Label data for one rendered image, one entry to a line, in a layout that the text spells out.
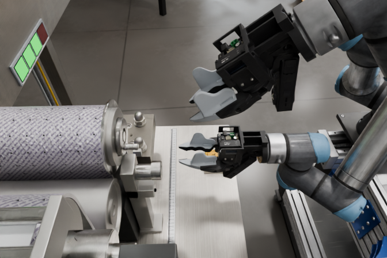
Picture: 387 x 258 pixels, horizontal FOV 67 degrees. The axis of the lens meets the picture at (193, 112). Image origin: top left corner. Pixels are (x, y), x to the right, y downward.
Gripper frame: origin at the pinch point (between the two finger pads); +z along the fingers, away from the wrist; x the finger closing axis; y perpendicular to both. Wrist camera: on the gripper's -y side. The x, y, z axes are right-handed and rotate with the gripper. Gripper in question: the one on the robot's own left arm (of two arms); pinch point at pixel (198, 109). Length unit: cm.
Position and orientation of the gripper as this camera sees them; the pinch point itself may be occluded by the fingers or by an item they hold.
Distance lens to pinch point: 50.1
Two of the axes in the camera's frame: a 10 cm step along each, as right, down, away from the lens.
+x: 0.3, 7.4, -6.8
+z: -7.7, 4.5, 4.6
